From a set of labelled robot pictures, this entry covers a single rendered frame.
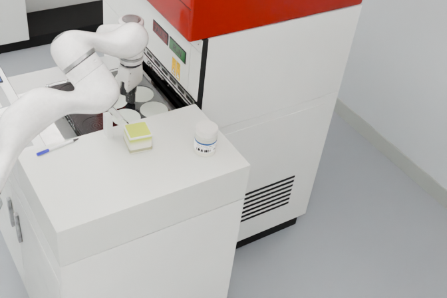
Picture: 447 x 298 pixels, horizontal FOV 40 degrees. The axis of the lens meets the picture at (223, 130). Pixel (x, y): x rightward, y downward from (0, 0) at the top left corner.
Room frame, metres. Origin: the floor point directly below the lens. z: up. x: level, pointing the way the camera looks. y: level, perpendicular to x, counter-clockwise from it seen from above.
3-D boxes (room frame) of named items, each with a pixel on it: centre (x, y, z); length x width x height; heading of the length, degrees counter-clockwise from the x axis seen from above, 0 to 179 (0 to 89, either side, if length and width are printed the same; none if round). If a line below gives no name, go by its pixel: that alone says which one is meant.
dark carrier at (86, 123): (1.75, 0.41, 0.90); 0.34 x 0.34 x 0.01; 37
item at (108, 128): (1.48, 0.35, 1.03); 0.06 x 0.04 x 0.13; 127
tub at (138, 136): (1.44, 0.26, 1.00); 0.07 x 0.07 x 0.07; 28
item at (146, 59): (1.88, 0.25, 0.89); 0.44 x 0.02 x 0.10; 37
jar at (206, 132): (1.47, 0.05, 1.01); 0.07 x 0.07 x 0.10
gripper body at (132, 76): (1.75, 0.35, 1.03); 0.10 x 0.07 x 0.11; 158
